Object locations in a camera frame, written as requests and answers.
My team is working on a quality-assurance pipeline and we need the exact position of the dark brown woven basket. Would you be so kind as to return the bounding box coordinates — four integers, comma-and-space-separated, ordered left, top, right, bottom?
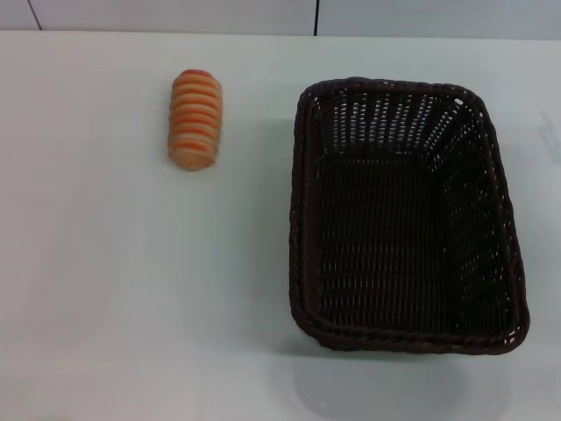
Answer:
288, 76, 533, 355

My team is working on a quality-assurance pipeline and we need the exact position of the orange striped bread roll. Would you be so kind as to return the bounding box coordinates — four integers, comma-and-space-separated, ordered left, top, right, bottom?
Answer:
166, 68, 225, 173

